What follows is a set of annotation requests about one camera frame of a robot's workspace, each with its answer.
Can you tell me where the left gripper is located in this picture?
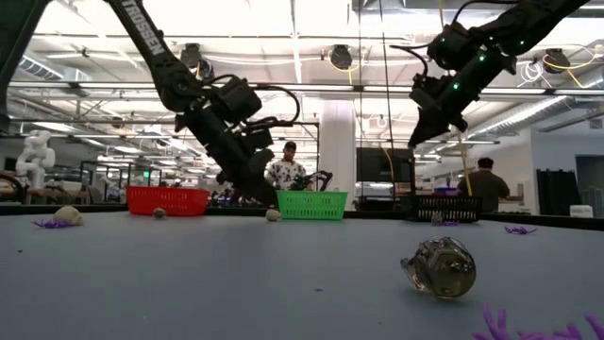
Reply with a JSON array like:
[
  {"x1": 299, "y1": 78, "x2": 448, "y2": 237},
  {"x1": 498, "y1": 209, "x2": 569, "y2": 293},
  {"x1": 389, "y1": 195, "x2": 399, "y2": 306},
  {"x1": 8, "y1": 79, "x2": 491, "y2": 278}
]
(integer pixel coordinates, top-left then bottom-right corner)
[{"x1": 214, "y1": 127, "x2": 280, "y2": 208}]

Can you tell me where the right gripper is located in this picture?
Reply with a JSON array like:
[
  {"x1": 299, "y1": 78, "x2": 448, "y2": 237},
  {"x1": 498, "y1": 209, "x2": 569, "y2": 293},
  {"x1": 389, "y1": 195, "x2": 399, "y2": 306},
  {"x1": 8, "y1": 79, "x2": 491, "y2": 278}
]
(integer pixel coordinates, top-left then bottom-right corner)
[{"x1": 408, "y1": 75, "x2": 487, "y2": 147}]

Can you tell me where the person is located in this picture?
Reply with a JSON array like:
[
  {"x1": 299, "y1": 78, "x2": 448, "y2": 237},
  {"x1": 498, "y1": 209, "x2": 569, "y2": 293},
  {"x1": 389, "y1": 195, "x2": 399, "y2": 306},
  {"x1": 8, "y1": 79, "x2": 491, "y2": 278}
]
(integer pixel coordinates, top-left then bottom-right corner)
[
  {"x1": 264, "y1": 140, "x2": 308, "y2": 191},
  {"x1": 456, "y1": 157, "x2": 512, "y2": 213}
]

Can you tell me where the green plastic basket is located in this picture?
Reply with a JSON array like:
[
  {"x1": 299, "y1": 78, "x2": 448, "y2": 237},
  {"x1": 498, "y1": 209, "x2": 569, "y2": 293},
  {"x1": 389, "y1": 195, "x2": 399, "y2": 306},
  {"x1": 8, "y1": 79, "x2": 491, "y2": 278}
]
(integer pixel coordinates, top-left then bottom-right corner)
[{"x1": 276, "y1": 190, "x2": 349, "y2": 222}]

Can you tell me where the black monitor screen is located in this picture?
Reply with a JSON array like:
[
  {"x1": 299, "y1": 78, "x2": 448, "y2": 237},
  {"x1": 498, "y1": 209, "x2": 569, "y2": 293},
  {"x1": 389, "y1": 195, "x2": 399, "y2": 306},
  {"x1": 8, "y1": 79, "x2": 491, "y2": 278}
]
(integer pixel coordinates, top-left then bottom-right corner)
[{"x1": 356, "y1": 146, "x2": 416, "y2": 184}]

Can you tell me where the black plastic basket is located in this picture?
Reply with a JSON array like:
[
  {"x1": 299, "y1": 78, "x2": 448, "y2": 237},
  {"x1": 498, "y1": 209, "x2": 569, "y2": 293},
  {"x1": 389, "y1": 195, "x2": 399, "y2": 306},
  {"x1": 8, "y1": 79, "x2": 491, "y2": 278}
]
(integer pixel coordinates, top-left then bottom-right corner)
[{"x1": 408, "y1": 195, "x2": 483, "y2": 224}]

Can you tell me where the red plastic basket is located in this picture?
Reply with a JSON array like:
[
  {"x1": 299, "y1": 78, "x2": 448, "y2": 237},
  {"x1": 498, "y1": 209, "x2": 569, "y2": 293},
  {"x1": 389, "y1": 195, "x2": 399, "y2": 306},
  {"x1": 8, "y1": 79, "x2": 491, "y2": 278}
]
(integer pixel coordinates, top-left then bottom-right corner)
[{"x1": 126, "y1": 184, "x2": 211, "y2": 218}]

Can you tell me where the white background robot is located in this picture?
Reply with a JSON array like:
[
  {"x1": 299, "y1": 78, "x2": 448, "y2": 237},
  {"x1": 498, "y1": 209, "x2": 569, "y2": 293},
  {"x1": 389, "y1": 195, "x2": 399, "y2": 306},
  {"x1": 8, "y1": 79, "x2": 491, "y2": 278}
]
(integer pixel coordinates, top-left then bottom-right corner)
[{"x1": 12, "y1": 129, "x2": 57, "y2": 190}]

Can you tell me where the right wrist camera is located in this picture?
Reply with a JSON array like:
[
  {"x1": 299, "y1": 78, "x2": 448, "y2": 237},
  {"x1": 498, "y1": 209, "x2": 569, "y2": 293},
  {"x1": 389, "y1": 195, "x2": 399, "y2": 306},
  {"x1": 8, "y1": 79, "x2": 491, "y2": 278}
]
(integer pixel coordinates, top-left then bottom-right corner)
[{"x1": 409, "y1": 74, "x2": 444, "y2": 113}]

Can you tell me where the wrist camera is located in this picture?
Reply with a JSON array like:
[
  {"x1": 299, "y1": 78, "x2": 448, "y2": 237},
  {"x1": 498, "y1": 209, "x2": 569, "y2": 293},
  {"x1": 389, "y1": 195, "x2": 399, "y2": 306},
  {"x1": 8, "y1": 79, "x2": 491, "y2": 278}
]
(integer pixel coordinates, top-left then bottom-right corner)
[
  {"x1": 238, "y1": 120, "x2": 276, "y2": 153},
  {"x1": 409, "y1": 74, "x2": 444, "y2": 113}
]

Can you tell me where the yellow hanging cable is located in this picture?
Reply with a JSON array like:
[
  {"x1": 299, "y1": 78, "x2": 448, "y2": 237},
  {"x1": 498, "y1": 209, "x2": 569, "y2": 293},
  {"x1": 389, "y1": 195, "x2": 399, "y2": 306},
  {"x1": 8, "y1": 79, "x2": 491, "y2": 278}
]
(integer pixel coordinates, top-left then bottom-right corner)
[{"x1": 434, "y1": 0, "x2": 474, "y2": 197}]

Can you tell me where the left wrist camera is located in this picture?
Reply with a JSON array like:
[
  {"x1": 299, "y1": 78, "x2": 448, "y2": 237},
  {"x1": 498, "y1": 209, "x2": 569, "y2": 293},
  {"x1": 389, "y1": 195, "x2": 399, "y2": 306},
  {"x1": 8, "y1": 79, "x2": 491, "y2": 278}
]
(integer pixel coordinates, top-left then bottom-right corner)
[{"x1": 238, "y1": 120, "x2": 276, "y2": 153}]

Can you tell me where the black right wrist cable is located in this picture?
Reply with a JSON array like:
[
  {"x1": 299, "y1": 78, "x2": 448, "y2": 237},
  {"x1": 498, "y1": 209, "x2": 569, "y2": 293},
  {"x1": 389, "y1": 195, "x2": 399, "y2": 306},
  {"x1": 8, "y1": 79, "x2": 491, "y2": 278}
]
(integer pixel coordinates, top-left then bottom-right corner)
[{"x1": 389, "y1": 0, "x2": 520, "y2": 77}]

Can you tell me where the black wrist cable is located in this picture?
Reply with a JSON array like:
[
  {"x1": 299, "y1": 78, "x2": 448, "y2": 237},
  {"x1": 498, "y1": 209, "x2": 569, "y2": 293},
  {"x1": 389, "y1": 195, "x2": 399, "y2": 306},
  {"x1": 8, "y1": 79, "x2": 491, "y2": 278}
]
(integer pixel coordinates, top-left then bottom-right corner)
[
  {"x1": 206, "y1": 73, "x2": 302, "y2": 132},
  {"x1": 389, "y1": 0, "x2": 520, "y2": 77}
]

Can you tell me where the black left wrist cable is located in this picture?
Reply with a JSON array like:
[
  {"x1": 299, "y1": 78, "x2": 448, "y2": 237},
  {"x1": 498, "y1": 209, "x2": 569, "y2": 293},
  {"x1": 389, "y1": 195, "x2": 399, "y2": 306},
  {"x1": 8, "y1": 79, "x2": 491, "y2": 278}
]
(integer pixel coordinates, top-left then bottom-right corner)
[{"x1": 206, "y1": 73, "x2": 302, "y2": 132}]

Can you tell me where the black ceiling cable reel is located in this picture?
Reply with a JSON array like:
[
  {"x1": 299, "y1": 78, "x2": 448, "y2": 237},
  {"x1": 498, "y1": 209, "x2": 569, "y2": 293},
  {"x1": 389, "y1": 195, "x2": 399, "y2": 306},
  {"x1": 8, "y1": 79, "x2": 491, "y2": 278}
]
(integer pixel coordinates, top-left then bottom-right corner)
[
  {"x1": 180, "y1": 42, "x2": 216, "y2": 80},
  {"x1": 328, "y1": 43, "x2": 354, "y2": 71},
  {"x1": 543, "y1": 47, "x2": 571, "y2": 75}
]

